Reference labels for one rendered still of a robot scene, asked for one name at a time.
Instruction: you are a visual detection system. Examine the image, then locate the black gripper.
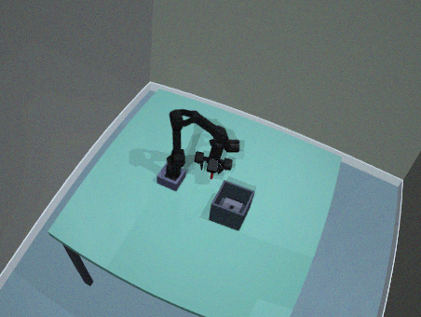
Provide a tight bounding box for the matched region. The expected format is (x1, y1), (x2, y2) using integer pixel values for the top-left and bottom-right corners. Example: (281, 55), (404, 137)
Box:
(194, 150), (233, 171)

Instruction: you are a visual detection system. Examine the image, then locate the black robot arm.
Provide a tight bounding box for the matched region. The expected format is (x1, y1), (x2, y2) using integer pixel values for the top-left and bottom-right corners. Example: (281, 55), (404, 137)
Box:
(165, 109), (240, 181)

